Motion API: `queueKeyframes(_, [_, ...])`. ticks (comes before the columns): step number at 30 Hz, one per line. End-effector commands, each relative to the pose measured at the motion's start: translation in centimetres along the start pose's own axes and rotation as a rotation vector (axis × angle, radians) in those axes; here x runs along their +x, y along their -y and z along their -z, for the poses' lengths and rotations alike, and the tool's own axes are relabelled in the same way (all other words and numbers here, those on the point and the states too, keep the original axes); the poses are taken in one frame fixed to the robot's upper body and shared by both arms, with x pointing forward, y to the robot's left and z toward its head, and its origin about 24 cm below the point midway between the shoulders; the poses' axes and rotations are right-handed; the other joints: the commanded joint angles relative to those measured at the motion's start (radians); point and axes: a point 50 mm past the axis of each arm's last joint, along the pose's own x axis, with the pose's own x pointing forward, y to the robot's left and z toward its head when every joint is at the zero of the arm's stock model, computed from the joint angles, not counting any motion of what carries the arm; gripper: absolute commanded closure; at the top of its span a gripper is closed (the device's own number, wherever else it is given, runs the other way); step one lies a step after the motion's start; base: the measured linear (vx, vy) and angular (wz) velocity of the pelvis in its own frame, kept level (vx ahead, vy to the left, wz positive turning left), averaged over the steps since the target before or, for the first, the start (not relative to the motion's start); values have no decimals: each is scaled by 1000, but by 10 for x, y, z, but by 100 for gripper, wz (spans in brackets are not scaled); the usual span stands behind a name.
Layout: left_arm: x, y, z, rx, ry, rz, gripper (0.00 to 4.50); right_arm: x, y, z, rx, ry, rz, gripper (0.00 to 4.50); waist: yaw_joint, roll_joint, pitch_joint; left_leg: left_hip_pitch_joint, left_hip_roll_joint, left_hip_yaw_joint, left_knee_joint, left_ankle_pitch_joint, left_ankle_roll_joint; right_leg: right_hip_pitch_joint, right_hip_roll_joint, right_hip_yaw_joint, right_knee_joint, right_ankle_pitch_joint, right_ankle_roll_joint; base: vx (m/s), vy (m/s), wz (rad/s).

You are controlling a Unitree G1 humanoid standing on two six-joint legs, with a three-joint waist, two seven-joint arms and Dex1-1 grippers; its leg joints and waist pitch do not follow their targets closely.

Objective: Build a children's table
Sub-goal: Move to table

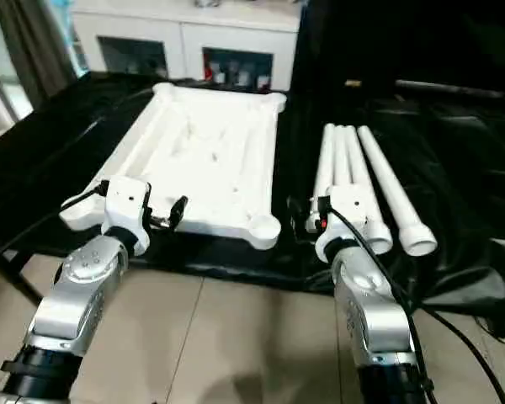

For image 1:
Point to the white plastic table leg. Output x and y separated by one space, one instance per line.
341 160
359 164
325 160
393 189

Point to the white plastic table top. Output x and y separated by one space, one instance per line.
210 139

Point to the black glossy mat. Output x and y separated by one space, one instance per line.
46 147

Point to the red packet in cabinet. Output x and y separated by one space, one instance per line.
213 72

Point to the small gold label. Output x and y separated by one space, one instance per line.
354 83

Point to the black metal table leg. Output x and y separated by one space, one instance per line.
23 282

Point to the white cabinet with glass doors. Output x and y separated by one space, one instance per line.
181 38

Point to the black long pole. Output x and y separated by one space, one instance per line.
446 89

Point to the black backdrop cloth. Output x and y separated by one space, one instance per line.
404 33

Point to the grey brown curtain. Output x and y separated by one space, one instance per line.
29 42

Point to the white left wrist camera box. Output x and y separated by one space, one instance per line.
126 202

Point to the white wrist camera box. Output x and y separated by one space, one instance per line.
349 206
126 202

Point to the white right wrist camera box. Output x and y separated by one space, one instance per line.
349 206

